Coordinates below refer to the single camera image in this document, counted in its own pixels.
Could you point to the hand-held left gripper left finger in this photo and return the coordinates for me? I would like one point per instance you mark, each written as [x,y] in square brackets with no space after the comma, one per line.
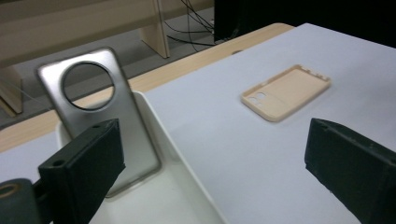
[81,168]

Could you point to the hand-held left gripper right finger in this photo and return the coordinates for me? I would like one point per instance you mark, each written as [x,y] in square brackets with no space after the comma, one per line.
[351,174]

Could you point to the silver phone case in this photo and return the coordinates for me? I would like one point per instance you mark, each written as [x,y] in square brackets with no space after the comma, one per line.
[130,118]

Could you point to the white plastic bin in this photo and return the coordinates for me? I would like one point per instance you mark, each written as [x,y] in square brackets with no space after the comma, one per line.
[174,202]

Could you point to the beige phone case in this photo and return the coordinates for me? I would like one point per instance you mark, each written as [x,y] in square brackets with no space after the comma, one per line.
[289,93]

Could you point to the white table mat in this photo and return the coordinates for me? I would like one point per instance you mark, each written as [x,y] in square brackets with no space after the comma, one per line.
[249,155]

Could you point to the light wooden bench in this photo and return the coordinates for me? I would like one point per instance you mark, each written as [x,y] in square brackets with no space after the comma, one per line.
[62,31]

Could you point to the black curtain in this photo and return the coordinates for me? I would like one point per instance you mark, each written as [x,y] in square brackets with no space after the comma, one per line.
[311,15]

